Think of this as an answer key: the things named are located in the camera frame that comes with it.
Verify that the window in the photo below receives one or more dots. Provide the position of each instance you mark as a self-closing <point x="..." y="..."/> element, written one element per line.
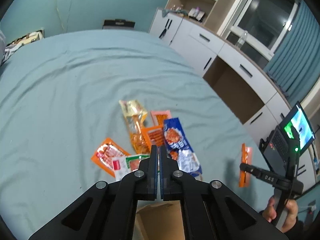
<point x="265" y="12"/>

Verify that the person's right forearm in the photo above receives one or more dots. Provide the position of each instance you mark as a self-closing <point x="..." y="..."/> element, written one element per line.
<point x="295" y="230"/>

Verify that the white shelf cabinet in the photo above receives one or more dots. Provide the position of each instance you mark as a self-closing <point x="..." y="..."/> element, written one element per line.
<point x="215" y="2"/>

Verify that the orange sausage snack packet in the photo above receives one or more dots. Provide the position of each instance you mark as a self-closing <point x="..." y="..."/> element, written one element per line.
<point x="155" y="135"/>

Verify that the white desk with drawers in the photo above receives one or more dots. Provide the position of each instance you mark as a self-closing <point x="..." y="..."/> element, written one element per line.
<point x="232" y="62"/>

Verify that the narrow orange snack packet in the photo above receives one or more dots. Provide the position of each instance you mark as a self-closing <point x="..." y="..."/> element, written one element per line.
<point x="246" y="155"/>

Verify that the green white snack packet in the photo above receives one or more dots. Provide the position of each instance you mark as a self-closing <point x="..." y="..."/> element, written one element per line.
<point x="135" y="162"/>

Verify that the teal curtain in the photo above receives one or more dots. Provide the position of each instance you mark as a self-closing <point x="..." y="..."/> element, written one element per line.
<point x="297" y="55"/>

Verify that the teal bed sheet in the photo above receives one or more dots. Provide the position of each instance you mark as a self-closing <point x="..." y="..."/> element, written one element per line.
<point x="75" y="85"/>

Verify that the black laptop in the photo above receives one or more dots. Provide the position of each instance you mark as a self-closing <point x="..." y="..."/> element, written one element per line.
<point x="297" y="127"/>

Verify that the pink sausage snack packet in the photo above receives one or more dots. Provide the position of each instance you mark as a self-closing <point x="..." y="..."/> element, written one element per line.
<point x="161" y="117"/>

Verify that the blue snack bag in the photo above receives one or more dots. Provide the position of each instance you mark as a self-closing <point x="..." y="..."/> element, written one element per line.
<point x="178" y="140"/>

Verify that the patterned pillow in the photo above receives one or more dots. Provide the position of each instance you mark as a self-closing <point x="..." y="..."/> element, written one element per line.
<point x="20" y="43"/>

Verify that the person's right hand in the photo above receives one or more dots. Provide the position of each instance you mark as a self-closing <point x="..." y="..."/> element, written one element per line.
<point x="270" y="211"/>

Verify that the clear plastic bottle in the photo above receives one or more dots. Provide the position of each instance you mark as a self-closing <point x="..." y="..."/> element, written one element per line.
<point x="242" y="40"/>

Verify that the wide orange snack packet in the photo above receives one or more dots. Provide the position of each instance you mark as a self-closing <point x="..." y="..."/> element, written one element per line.
<point x="107" y="153"/>

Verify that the white red snack packet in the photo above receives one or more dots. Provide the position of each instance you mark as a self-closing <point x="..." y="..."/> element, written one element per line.
<point x="120" y="167"/>

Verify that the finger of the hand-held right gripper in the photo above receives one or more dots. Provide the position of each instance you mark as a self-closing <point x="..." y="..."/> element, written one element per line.
<point x="262" y="174"/>

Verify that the cardboard box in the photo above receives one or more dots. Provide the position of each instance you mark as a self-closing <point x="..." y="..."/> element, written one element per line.
<point x="160" y="220"/>

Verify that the yellow clear snack bag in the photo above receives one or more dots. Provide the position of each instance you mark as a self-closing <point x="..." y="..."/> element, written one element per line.
<point x="135" y="120"/>

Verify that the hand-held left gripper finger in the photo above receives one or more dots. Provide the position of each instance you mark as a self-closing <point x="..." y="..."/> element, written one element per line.
<point x="157" y="175"/>
<point x="161" y="175"/>

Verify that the black box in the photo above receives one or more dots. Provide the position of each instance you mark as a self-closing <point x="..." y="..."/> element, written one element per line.
<point x="118" y="24"/>

